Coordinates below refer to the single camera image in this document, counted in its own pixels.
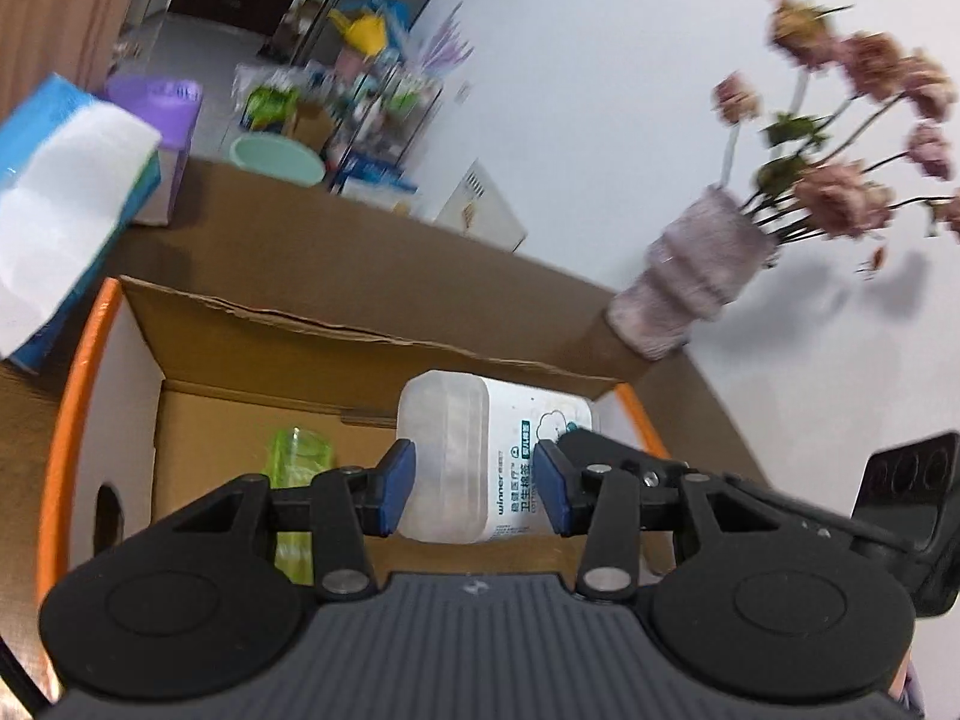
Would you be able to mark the blue tissue pack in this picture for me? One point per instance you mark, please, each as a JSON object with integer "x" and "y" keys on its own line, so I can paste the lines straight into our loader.
{"x": 67, "y": 187}

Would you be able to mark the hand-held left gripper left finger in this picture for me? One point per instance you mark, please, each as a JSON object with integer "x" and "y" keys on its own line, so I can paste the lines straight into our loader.
{"x": 396, "y": 484}

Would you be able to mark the purple lavender bouquet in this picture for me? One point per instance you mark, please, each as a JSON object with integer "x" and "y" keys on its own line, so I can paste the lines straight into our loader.
{"x": 444, "y": 45}

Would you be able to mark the purple box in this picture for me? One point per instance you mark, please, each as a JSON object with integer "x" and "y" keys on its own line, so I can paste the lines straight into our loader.
{"x": 161, "y": 109}

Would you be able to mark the orange cardboard box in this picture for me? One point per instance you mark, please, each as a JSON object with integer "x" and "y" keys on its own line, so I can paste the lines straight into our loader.
{"x": 247, "y": 360}

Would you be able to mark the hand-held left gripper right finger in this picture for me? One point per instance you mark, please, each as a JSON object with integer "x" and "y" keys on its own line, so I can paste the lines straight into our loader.
{"x": 553, "y": 491}

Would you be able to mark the yellow watering can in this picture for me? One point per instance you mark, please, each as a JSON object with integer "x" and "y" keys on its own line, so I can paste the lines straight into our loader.
{"x": 364, "y": 31}

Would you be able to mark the white plastic jar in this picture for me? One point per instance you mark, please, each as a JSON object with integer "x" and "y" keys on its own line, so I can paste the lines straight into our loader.
{"x": 457, "y": 457}

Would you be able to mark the blue plastic bag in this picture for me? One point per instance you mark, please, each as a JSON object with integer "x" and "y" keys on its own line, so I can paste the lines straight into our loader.
{"x": 386, "y": 4}

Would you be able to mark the green translucent bottle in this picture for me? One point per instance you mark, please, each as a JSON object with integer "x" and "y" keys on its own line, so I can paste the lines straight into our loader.
{"x": 298, "y": 457}

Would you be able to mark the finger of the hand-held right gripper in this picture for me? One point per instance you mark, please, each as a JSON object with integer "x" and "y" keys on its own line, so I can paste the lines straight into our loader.
{"x": 615, "y": 450}

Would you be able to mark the dried pink rose bouquet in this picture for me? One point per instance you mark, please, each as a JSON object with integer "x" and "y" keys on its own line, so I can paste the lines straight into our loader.
{"x": 832, "y": 191}

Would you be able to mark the green plastic basin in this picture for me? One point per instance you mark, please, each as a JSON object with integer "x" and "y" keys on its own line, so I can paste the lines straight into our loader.
{"x": 274, "y": 157}

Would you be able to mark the pink ceramic vase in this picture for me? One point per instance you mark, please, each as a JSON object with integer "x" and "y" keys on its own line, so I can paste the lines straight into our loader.
{"x": 690, "y": 270}

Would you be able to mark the green packet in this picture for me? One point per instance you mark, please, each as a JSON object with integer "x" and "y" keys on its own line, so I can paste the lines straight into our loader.
{"x": 271, "y": 105}

